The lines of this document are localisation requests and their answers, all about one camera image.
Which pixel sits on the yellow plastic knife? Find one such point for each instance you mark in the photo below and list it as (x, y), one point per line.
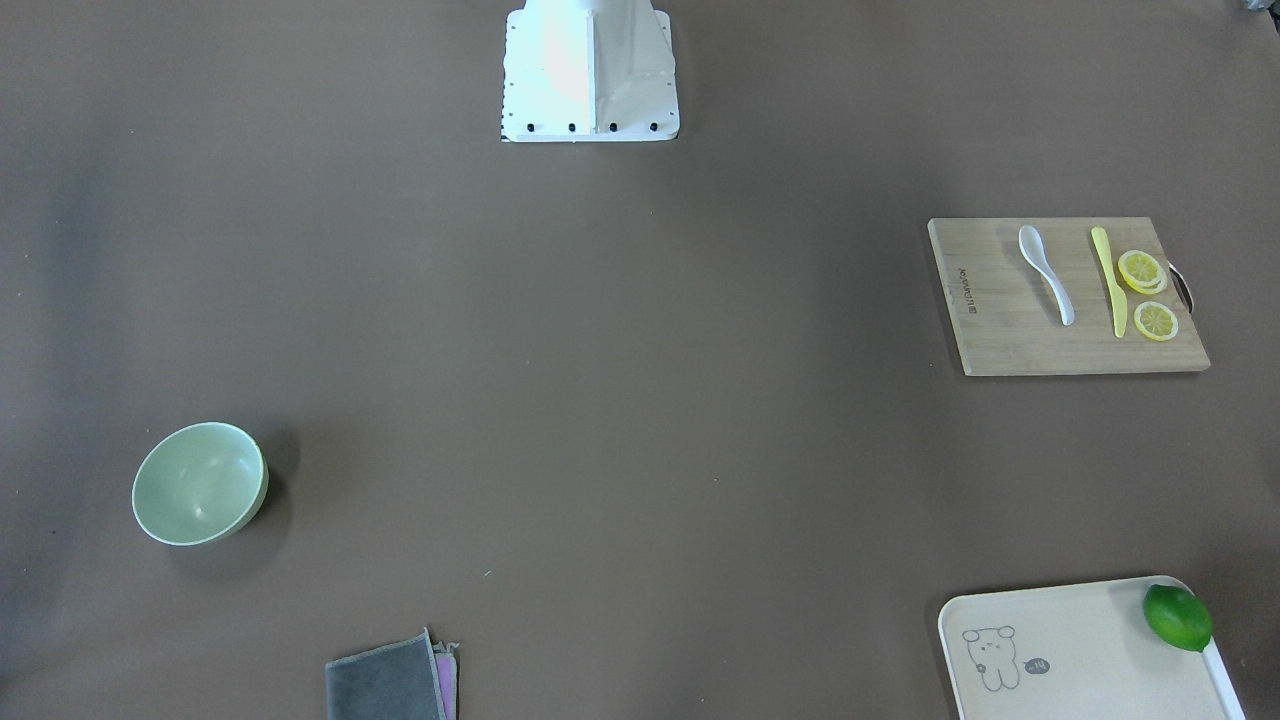
(1116, 295)

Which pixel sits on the bamboo cutting board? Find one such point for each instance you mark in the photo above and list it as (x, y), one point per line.
(1044, 296)

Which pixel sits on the lower lemon slice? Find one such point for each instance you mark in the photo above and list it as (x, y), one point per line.
(1156, 321)

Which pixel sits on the white ceramic spoon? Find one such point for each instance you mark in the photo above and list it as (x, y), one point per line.
(1031, 246)

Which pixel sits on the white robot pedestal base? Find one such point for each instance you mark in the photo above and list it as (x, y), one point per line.
(589, 72)

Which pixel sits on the grey folded cloth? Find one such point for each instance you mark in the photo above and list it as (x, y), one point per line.
(413, 679)

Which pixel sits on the upper lemon slice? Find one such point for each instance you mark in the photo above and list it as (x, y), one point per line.
(1142, 272)

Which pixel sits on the green lime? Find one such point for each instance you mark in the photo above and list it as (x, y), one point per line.
(1178, 617)

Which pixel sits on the lemon slice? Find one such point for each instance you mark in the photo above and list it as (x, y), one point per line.
(1142, 272)
(1156, 321)

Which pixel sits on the cream rabbit tray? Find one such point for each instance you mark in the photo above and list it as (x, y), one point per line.
(1078, 651)

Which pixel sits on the light green bowl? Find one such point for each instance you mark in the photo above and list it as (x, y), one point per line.
(200, 484)

